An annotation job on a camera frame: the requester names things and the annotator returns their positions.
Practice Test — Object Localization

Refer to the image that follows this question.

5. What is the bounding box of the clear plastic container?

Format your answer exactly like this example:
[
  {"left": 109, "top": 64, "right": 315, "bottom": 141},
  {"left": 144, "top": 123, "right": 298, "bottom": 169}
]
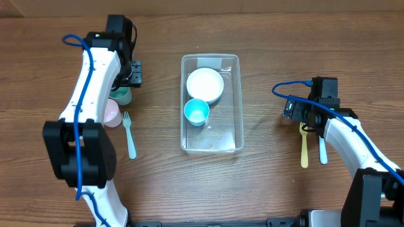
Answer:
[{"left": 180, "top": 54, "right": 244, "bottom": 154}]

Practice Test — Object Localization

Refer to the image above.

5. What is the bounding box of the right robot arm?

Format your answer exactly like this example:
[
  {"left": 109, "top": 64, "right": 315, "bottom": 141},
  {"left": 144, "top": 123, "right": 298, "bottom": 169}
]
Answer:
[{"left": 283, "top": 96, "right": 403, "bottom": 226}]

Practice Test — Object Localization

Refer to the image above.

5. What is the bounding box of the yellow fork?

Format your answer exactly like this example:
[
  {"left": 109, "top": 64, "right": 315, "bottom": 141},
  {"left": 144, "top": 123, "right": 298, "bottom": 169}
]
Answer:
[{"left": 299, "top": 122, "right": 309, "bottom": 168}]

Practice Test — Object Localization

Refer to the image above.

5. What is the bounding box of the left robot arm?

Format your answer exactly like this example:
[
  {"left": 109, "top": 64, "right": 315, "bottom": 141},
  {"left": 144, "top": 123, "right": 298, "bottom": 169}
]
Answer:
[{"left": 42, "top": 30, "right": 137, "bottom": 226}]

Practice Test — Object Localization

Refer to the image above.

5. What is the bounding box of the pink cup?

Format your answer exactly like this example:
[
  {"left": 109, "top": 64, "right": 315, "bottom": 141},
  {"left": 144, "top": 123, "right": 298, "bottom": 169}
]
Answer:
[{"left": 104, "top": 99, "right": 122, "bottom": 127}]

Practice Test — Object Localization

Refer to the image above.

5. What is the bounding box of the light blue fork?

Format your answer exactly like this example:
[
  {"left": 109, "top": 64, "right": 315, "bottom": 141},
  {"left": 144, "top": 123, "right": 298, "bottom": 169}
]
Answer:
[{"left": 319, "top": 136, "right": 328, "bottom": 165}]

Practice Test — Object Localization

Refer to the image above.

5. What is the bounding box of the right blue cable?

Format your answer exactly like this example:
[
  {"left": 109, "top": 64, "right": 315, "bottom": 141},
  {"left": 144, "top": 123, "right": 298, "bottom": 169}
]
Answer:
[{"left": 271, "top": 80, "right": 404, "bottom": 187}]

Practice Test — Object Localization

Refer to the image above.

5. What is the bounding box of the white bowl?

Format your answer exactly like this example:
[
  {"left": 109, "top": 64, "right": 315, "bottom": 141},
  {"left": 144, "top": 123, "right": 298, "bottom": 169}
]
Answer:
[{"left": 186, "top": 68, "right": 224, "bottom": 102}]

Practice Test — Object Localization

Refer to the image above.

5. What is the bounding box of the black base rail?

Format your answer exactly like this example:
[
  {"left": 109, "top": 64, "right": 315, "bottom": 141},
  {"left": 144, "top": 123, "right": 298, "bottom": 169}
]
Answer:
[{"left": 126, "top": 216, "right": 354, "bottom": 227}]

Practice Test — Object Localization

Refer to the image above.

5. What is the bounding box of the blue cup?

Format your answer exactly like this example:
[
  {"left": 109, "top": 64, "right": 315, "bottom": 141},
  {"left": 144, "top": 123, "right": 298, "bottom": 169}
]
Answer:
[{"left": 184, "top": 98, "right": 210, "bottom": 126}]

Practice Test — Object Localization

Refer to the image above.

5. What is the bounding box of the light green bowl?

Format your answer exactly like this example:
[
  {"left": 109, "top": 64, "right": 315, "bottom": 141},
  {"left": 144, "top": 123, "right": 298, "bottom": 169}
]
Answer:
[{"left": 207, "top": 96, "right": 220, "bottom": 105}]

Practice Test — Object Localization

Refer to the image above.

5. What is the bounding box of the green fork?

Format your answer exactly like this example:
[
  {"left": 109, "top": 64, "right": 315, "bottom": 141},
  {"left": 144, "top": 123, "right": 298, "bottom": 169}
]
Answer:
[{"left": 122, "top": 111, "right": 137, "bottom": 160}]

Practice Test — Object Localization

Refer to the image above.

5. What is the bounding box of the green cup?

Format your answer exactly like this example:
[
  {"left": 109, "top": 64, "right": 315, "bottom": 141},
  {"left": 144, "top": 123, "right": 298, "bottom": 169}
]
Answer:
[{"left": 109, "top": 87, "right": 133, "bottom": 105}]

